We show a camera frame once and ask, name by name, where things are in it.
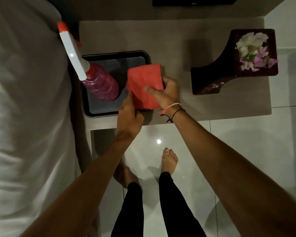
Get black string bracelet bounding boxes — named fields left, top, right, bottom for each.
left=160, top=108, right=186, bottom=123

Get person's left foot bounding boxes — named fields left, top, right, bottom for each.
left=113, top=160, right=139, bottom=189

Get person's leg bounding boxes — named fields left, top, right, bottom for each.
left=158, top=172, right=207, bottom=237
left=111, top=182, right=145, bottom=237

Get person's left forearm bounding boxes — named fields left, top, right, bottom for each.
left=19, top=132, right=138, bottom=237

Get person's right forearm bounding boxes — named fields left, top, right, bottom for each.
left=166, top=106, right=296, bottom=237

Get person's right leg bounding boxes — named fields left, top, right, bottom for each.
left=158, top=172, right=207, bottom=237

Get black rectangular tray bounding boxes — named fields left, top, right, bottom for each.
left=80, top=50, right=154, bottom=118

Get person's left hand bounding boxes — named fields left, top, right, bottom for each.
left=117, top=92, right=145, bottom=139

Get pink liquid spray bottle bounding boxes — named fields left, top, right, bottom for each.
left=57, top=21, right=119, bottom=102

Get person's foot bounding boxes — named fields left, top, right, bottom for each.
left=161, top=148, right=179, bottom=176
left=113, top=160, right=139, bottom=189

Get pink string bracelet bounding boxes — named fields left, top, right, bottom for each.
left=158, top=103, right=183, bottom=114

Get person's right hand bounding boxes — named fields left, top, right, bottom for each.
left=144, top=76, right=182, bottom=113

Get white and pink flowers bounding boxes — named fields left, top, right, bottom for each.
left=235, top=32, right=279, bottom=72

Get person's right foot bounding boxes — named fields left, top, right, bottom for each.
left=161, top=148, right=179, bottom=176

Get black flat screen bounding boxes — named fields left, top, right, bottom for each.
left=152, top=0, right=240, bottom=7

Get person's left leg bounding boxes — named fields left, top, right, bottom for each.
left=111, top=182, right=145, bottom=237

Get red cleaning cloth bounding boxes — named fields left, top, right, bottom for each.
left=126, top=63, right=165, bottom=110

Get dark wooden vase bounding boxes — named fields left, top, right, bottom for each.
left=190, top=28, right=279, bottom=95

